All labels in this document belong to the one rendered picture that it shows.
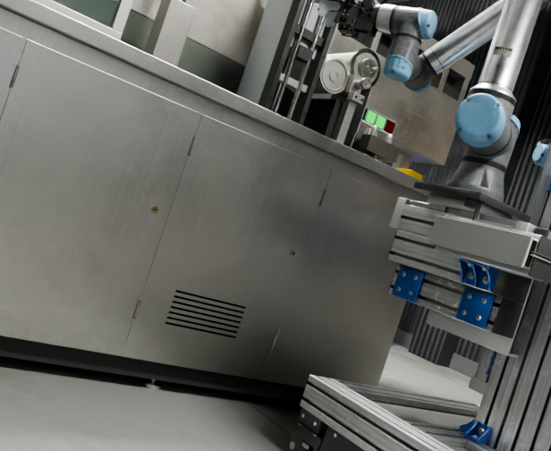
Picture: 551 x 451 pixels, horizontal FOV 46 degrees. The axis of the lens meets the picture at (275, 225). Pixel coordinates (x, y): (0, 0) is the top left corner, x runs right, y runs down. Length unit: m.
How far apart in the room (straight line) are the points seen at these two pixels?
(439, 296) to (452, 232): 0.25
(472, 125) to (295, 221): 0.68
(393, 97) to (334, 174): 1.01
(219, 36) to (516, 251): 1.51
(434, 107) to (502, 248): 1.83
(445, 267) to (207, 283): 0.69
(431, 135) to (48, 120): 2.01
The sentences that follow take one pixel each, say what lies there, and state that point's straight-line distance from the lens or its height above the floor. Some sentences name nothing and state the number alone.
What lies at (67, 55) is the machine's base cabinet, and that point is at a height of 0.82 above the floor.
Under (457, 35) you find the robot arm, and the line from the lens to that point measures 1.92.
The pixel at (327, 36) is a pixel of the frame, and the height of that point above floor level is 1.24.
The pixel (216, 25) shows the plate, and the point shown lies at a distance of 2.56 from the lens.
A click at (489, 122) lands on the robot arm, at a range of 1.64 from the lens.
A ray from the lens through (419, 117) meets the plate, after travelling 3.17.
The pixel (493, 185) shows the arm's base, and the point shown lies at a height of 0.86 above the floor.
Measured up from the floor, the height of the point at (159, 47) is 1.00.
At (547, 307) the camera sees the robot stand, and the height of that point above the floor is 0.61.
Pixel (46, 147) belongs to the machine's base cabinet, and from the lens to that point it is 1.72.
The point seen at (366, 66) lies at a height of 1.25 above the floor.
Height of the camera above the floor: 0.57
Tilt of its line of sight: 1 degrees up
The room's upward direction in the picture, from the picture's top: 19 degrees clockwise
